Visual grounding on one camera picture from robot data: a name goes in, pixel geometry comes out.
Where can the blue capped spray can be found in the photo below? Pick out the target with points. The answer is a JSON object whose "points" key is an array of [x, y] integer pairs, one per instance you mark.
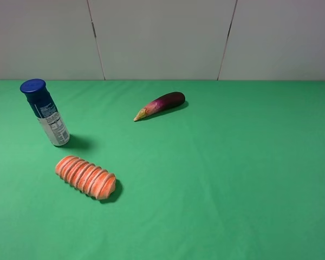
{"points": [[45, 110]]}

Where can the purple eggplant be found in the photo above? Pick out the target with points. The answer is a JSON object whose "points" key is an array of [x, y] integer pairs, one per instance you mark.
{"points": [[163, 103]]}

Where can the orange sliced bread loaf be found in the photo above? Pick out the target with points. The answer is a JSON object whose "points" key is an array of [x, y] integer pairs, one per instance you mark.
{"points": [[86, 177]]}

